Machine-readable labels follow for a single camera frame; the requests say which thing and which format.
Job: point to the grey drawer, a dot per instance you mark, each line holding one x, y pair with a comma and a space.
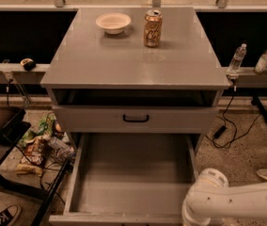
129, 180
135, 119

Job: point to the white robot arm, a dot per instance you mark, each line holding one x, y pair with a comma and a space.
210, 197

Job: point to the grey top drawer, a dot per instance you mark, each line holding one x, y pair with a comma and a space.
135, 119

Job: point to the grey drawer cabinet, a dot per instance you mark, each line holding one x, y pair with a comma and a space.
91, 67

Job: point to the crumpled plastic bottle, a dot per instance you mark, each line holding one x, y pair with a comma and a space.
63, 151

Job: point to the white bowl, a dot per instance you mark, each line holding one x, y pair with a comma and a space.
113, 23

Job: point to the gold soda can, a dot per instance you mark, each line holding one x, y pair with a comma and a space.
152, 27

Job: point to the green snack bag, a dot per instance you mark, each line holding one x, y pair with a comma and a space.
44, 131

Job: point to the clear water bottle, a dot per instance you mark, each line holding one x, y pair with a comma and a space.
237, 59

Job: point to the chip bag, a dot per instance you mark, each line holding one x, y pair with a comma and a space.
34, 157

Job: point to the small tape measure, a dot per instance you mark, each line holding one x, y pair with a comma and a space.
28, 64

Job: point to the dark capped bottle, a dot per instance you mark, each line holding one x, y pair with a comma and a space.
261, 64

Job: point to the black white sneaker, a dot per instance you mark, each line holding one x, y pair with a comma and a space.
9, 215

